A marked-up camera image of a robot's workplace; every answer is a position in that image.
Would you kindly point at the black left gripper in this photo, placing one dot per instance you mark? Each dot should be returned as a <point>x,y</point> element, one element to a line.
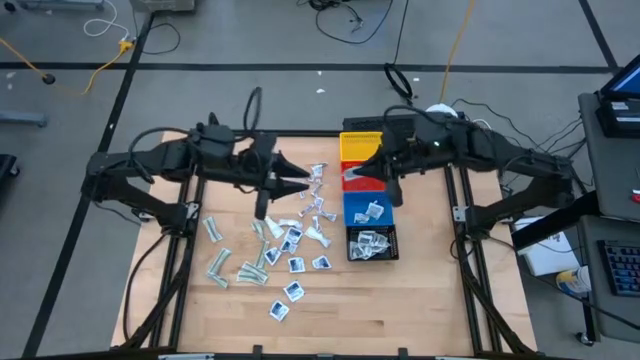
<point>260,170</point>

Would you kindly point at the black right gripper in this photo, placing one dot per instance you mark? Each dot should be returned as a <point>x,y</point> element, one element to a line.
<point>405,157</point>

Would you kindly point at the white packet dark blue print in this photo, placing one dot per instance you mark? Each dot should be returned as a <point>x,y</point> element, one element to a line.
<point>288,245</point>
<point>296,264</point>
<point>361,218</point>
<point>293,291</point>
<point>294,234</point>
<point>367,239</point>
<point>357,251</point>
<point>371,252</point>
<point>350,172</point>
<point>272,255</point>
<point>321,262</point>
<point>381,243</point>
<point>374,210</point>
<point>279,310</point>

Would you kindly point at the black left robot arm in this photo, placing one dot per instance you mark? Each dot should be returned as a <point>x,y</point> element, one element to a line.
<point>165,157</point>

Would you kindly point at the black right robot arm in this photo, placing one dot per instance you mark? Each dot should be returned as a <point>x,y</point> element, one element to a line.
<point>500,150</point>

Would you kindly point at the red plastic bin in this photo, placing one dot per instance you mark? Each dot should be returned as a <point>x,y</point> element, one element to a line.
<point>362,186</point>

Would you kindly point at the yellow plastic bin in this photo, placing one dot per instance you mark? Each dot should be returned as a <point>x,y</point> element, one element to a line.
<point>357,147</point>

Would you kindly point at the blue plastic bin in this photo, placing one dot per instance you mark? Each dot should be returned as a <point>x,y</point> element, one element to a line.
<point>352,202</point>

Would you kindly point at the plain white gauze packet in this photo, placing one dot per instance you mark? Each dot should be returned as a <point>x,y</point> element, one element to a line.
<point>318,236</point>
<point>290,223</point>
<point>275,228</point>

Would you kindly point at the black power strip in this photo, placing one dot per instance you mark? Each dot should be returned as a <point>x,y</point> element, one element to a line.
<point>362,123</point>

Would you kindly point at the black plastic bin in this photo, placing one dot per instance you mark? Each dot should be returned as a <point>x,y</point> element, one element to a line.
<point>393,252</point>

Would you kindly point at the white-lidded plastic jar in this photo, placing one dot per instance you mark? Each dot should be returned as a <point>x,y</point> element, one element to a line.
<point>439,107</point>

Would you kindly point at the black table clamp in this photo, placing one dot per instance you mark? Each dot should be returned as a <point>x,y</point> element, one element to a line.
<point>257,349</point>
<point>402,350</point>

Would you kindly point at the black desk support bar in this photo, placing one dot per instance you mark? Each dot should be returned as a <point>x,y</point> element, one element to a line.
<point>555,227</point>

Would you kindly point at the grey box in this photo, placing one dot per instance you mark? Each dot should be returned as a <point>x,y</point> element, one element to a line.
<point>162,4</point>

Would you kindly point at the yellow blue labelled jar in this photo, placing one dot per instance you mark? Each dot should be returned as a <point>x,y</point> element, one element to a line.
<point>572,281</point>

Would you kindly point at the grey desk with laptop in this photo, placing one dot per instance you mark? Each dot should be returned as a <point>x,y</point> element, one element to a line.
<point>610,175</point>

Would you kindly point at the black box white labels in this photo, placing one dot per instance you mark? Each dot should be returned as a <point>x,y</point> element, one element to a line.
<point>620,120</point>

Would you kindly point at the black laptop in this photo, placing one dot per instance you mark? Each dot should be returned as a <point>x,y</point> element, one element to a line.
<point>622,82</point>

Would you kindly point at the small red item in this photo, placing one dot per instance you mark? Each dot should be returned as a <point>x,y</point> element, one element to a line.
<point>636,196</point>

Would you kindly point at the black keyboard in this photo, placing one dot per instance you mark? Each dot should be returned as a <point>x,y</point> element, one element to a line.
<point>622,267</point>

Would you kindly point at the black desk caster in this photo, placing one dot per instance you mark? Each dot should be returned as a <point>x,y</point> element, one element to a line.
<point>583,338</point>

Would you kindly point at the grey metal bar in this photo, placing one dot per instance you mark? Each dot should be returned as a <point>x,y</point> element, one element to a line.
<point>22,118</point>

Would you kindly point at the black wheeled base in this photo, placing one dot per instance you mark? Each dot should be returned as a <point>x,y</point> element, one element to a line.
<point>7,167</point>

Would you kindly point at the grey desk with keyboard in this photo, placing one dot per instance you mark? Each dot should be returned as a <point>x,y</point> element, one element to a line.
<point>620,315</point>

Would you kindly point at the grey metal base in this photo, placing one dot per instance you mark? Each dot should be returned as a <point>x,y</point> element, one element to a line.
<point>60,4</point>

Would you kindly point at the black corner bracket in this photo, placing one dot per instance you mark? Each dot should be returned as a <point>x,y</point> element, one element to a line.
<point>214,119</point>

